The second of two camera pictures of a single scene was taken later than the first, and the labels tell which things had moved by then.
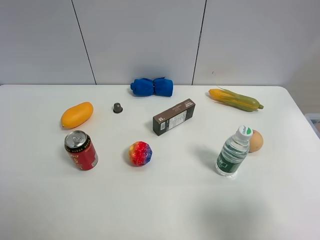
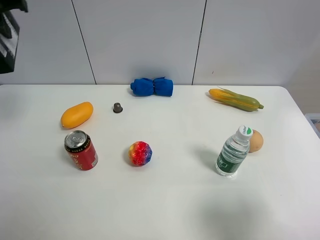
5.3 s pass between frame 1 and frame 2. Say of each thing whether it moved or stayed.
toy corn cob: stayed
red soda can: stayed
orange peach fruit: stayed
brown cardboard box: moved
